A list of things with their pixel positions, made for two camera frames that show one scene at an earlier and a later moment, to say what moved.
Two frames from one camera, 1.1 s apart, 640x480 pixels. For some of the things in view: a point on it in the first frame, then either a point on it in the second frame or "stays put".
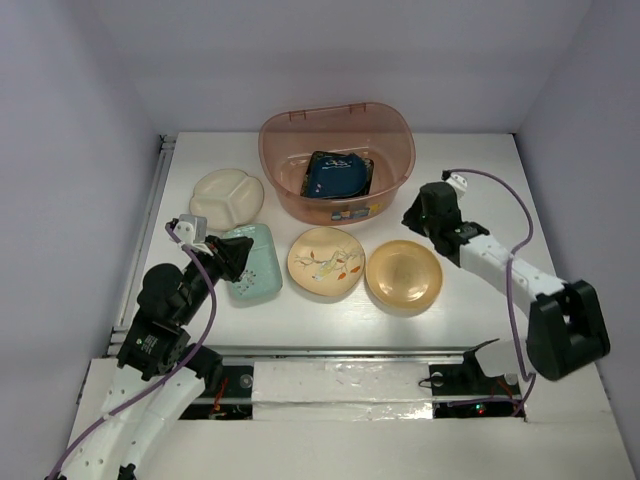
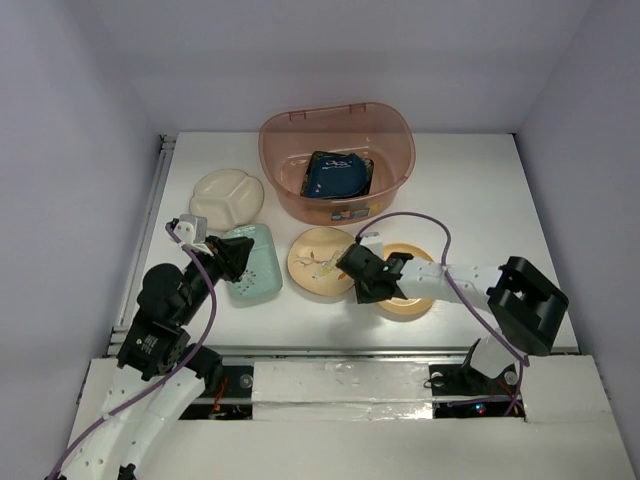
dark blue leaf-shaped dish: [335, 176] stays put
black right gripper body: [429, 227] -> [369, 282]
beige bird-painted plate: [326, 261] stays put
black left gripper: [230, 253] stays put
